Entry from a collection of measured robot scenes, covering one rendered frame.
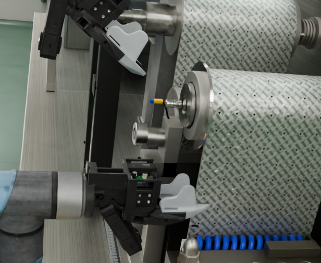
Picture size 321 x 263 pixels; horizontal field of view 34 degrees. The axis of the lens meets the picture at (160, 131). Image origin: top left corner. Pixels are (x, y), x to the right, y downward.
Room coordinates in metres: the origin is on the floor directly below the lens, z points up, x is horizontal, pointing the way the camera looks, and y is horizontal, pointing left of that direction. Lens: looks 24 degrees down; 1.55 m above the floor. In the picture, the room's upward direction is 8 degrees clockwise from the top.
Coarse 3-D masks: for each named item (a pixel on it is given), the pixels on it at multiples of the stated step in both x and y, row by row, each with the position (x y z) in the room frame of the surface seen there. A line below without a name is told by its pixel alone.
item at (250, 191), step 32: (224, 160) 0.76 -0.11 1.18; (256, 160) 0.78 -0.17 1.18; (288, 160) 0.79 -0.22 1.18; (320, 160) 0.81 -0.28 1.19; (224, 192) 0.77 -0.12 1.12; (256, 192) 0.78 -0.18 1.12; (288, 192) 0.80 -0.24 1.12; (320, 192) 0.81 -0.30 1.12; (192, 224) 0.76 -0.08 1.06; (224, 224) 0.77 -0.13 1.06; (256, 224) 0.79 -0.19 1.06; (288, 224) 0.80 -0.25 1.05
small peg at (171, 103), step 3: (168, 99) 0.82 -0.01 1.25; (165, 102) 0.82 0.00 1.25; (168, 102) 0.82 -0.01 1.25; (171, 102) 0.82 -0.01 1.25; (174, 102) 0.82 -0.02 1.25; (177, 102) 0.82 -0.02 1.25; (180, 102) 0.82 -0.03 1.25; (165, 105) 0.82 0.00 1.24; (168, 105) 0.82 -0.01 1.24; (171, 105) 0.82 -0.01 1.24; (174, 105) 0.82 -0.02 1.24; (177, 105) 0.82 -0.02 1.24; (180, 105) 0.82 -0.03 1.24
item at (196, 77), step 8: (192, 72) 0.82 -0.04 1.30; (200, 72) 0.82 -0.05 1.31; (184, 80) 0.86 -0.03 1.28; (192, 80) 0.82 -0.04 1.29; (200, 80) 0.79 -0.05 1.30; (200, 88) 0.78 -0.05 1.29; (200, 96) 0.77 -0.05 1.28; (200, 104) 0.76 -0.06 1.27; (200, 112) 0.76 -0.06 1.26; (200, 120) 0.76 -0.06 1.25; (184, 128) 0.82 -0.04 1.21; (192, 128) 0.78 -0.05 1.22; (200, 128) 0.76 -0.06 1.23; (184, 136) 0.81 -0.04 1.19; (192, 136) 0.77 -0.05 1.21
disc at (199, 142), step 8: (200, 64) 0.83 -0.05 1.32; (208, 72) 0.79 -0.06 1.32; (208, 80) 0.78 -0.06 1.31; (208, 88) 0.77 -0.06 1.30; (208, 96) 0.76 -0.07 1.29; (208, 104) 0.76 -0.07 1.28; (208, 112) 0.75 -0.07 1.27; (208, 120) 0.74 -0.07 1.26; (208, 128) 0.74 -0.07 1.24; (200, 136) 0.77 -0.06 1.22; (192, 144) 0.80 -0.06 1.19; (200, 144) 0.76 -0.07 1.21
